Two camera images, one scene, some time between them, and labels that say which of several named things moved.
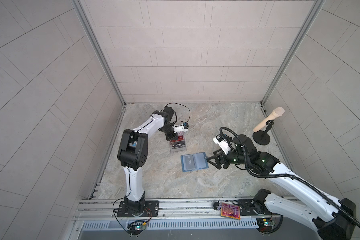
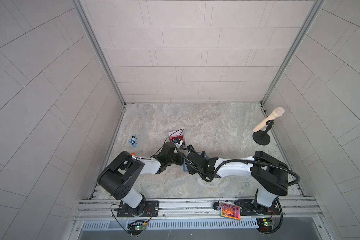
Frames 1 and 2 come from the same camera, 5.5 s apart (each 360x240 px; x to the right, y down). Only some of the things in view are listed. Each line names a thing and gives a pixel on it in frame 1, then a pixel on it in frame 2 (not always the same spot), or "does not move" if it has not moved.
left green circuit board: [137, 227] does not move
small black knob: [216, 204] does not move
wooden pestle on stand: [260, 136] does not move
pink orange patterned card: [230, 210] does not move
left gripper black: [173, 136] to [180, 159]
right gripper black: [221, 156] to [189, 170]
